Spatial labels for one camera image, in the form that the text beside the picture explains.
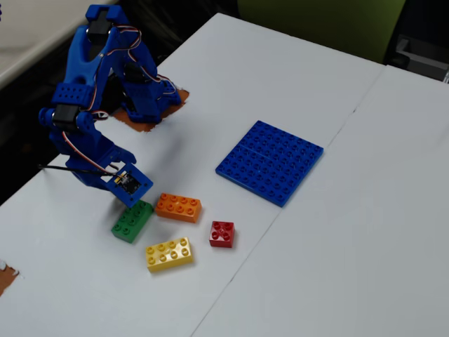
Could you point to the red 2x2 block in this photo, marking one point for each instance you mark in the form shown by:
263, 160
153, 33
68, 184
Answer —
221, 234

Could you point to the white desk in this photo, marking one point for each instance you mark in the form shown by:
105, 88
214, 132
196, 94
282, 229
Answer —
35, 28

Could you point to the white foam board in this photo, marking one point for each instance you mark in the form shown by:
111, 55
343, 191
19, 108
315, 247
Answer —
70, 298
350, 245

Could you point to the yellow 2x4 block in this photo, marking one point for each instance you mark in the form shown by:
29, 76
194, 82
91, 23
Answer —
169, 254

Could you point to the green chair backrest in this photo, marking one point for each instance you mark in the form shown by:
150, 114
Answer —
315, 24

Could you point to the blue 8x8 baseplate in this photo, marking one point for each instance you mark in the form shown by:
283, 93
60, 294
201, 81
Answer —
270, 163

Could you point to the grey black chair part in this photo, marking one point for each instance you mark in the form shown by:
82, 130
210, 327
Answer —
403, 49

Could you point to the green 2x4 block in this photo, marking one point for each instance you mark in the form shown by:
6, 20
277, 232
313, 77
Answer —
129, 224

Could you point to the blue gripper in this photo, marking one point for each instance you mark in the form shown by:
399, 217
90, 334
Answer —
92, 173

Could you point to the orange 2x4 block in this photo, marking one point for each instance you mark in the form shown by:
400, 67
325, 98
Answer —
178, 208

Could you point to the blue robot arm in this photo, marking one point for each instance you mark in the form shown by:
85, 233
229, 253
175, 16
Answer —
80, 52

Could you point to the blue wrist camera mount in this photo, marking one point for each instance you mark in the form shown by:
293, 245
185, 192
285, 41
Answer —
135, 184

